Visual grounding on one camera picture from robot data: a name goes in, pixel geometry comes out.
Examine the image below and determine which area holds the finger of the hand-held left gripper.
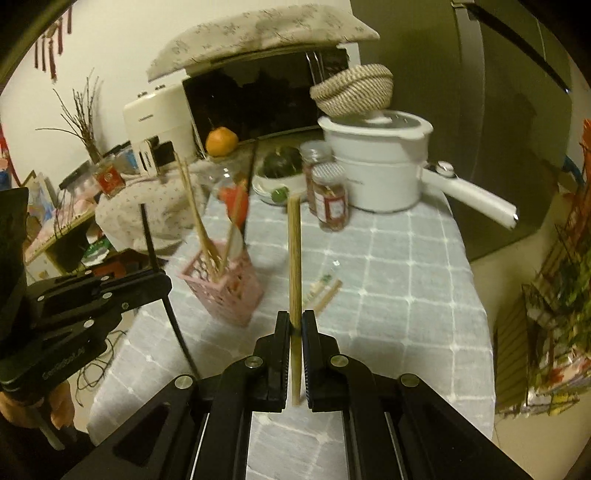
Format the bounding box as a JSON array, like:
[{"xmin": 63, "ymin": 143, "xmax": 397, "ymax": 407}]
[
  {"xmin": 41, "ymin": 305, "xmax": 131, "ymax": 352},
  {"xmin": 27, "ymin": 270, "xmax": 173, "ymax": 320}
]

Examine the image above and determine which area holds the white electric pot with handle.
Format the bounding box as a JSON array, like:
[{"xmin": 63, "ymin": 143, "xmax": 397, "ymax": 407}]
[{"xmin": 318, "ymin": 110, "xmax": 520, "ymax": 231}]

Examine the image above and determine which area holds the grey checked tablecloth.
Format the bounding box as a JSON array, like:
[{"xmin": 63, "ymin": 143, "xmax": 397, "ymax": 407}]
[{"xmin": 85, "ymin": 185, "xmax": 498, "ymax": 480}]

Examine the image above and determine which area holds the dried twig bunch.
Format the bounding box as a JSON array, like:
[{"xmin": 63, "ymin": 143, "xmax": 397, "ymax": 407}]
[{"xmin": 37, "ymin": 69, "xmax": 110, "ymax": 163}]

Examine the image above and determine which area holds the clear glass jar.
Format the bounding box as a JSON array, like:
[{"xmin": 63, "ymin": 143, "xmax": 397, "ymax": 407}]
[{"xmin": 200, "ymin": 154, "xmax": 246, "ymax": 205}]

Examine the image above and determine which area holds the floral covered appliance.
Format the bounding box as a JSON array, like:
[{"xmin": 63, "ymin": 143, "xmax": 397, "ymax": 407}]
[{"xmin": 95, "ymin": 173, "xmax": 209, "ymax": 254}]

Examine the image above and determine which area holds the white air fryer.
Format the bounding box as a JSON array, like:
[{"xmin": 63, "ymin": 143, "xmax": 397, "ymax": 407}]
[{"xmin": 122, "ymin": 83, "xmax": 199, "ymax": 176}]

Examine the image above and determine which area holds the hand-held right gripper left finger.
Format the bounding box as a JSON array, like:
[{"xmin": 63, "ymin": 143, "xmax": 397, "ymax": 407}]
[{"xmin": 60, "ymin": 310, "xmax": 294, "ymax": 480}]

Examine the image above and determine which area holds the red hanging ornament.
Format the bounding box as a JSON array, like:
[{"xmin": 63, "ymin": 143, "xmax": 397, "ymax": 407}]
[{"xmin": 32, "ymin": 7, "xmax": 75, "ymax": 84}]

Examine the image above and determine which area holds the wooden shelf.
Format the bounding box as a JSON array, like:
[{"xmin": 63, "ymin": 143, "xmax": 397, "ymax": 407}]
[{"xmin": 22, "ymin": 157, "xmax": 112, "ymax": 278}]

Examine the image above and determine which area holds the floral cloth cover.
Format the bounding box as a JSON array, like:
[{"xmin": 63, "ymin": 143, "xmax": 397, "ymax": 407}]
[{"xmin": 147, "ymin": 4, "xmax": 380, "ymax": 84}]

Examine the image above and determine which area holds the woven rope trivet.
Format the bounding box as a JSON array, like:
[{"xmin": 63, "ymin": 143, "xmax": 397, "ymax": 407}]
[{"xmin": 309, "ymin": 64, "xmax": 395, "ymax": 117}]

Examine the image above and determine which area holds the small red orange fruit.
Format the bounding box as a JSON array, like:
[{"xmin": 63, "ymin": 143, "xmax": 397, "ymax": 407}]
[{"xmin": 218, "ymin": 179, "xmax": 251, "ymax": 218}]

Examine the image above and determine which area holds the red tin box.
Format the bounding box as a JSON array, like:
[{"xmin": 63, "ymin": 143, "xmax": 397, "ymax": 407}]
[{"xmin": 92, "ymin": 162, "xmax": 127, "ymax": 199}]

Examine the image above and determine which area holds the glass spice jar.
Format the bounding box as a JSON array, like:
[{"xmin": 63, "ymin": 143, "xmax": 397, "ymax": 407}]
[{"xmin": 299, "ymin": 141, "xmax": 334, "ymax": 216}]

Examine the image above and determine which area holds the black microwave oven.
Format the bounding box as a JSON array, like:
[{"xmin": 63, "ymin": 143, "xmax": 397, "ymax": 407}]
[{"xmin": 181, "ymin": 46, "xmax": 352, "ymax": 144}]

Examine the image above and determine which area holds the person's left hand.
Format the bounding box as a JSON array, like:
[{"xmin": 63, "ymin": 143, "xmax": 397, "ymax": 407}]
[{"xmin": 0, "ymin": 383, "xmax": 77, "ymax": 432}]

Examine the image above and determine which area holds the dark green vegetable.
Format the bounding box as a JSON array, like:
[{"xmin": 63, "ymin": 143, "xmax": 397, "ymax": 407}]
[{"xmin": 262, "ymin": 145, "xmax": 305, "ymax": 180}]

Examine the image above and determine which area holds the brown wire rack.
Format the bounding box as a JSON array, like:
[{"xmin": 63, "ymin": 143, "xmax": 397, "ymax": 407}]
[{"xmin": 493, "ymin": 117, "xmax": 591, "ymax": 417}]

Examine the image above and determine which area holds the red white spoon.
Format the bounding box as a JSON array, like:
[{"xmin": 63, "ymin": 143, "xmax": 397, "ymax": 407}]
[{"xmin": 222, "ymin": 217, "xmax": 248, "ymax": 278}]

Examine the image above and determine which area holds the plain wooden chopstick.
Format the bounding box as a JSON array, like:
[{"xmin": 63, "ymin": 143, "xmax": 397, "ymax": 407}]
[
  {"xmin": 287, "ymin": 196, "xmax": 304, "ymax": 408},
  {"xmin": 172, "ymin": 150, "xmax": 222, "ymax": 280}
]

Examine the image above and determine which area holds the pink perforated utensil basket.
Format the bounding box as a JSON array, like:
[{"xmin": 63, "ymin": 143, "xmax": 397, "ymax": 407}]
[{"xmin": 178, "ymin": 251, "xmax": 265, "ymax": 328}]

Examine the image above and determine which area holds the red label spice jar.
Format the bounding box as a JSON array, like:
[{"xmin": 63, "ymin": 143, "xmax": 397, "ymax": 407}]
[{"xmin": 310, "ymin": 164, "xmax": 350, "ymax": 232}]

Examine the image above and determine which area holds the steel refrigerator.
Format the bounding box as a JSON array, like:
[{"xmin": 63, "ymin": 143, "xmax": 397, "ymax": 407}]
[{"xmin": 348, "ymin": 0, "xmax": 574, "ymax": 265}]

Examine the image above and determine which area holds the green celery bunch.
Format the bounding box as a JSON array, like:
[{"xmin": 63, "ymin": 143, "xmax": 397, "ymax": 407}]
[{"xmin": 534, "ymin": 262, "xmax": 588, "ymax": 315}]

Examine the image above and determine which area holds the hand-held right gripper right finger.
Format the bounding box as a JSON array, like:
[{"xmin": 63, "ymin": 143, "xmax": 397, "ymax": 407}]
[{"xmin": 300, "ymin": 309, "xmax": 536, "ymax": 480}]

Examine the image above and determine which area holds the black metal rod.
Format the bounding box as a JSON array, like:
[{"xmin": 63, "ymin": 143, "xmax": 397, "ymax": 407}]
[{"xmin": 139, "ymin": 203, "xmax": 202, "ymax": 382}]

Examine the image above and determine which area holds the white bowl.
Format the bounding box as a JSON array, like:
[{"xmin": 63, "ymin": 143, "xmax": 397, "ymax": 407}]
[{"xmin": 252, "ymin": 171, "xmax": 309, "ymax": 206}]

